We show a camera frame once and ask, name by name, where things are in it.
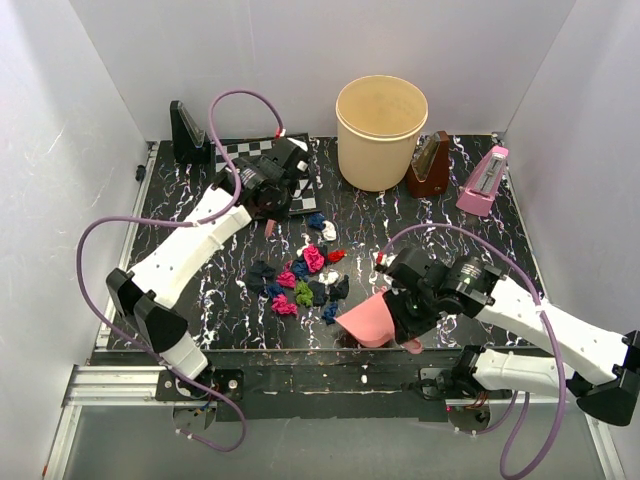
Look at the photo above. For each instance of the magenta scrap front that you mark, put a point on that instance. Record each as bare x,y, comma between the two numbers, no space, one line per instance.
283,307

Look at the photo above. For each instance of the blue scrap front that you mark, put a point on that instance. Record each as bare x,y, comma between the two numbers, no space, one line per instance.
329,314

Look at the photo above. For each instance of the brown metronome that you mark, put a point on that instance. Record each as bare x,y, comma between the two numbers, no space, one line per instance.
428,173

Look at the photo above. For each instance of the red paper scrap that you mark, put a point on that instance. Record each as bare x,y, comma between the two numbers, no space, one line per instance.
335,256

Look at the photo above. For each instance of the pink metronome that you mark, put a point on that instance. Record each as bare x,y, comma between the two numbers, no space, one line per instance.
477,195

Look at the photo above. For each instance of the navy scrap under magenta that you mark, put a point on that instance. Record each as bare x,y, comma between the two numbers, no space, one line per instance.
300,269

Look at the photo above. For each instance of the white scrap near brush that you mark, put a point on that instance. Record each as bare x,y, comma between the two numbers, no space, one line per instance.
329,232

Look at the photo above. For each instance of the white scrap strip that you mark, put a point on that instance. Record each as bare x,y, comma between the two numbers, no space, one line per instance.
300,251

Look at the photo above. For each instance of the beige plastic bucket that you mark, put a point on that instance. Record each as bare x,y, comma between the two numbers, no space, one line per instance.
379,119

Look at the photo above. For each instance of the black scrap centre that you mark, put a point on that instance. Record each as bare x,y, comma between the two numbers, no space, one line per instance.
319,293

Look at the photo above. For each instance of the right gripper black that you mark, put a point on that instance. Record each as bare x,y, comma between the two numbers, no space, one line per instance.
407,329

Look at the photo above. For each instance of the pink hand brush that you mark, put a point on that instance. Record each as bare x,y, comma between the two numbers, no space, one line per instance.
269,228

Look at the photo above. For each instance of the green paper scrap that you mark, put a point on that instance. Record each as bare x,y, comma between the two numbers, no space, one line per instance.
303,294

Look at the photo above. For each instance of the small white scrap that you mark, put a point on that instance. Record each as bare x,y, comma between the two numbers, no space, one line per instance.
329,278

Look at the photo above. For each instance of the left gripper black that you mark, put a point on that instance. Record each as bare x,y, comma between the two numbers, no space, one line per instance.
283,212

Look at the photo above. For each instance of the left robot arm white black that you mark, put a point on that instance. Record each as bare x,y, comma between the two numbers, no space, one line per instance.
145,295

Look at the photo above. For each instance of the black grey chessboard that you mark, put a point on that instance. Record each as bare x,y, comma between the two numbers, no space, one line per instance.
305,192

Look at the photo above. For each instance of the black metronome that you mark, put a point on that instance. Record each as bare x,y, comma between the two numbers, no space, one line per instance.
191,144

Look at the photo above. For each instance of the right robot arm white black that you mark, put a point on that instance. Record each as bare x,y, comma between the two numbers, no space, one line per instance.
599,368

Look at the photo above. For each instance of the dark navy scrap right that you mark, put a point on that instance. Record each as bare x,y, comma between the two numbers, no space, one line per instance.
340,289

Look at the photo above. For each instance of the magenta scrap middle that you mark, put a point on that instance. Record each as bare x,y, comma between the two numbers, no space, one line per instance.
287,279

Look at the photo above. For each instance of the navy scrap left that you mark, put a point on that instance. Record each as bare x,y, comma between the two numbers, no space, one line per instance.
274,290

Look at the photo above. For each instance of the magenta scrap upper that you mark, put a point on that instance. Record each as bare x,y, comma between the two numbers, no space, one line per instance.
314,259

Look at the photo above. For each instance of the navy scrap near chessboard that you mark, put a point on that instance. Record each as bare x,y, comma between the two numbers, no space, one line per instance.
317,221

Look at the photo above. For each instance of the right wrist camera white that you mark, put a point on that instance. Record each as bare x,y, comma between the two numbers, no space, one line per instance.
384,261

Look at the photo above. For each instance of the dark scrap by left arm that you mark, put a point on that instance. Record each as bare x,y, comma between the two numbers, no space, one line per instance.
258,275

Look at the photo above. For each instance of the pink dustpan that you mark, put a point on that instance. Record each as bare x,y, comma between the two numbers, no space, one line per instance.
372,326

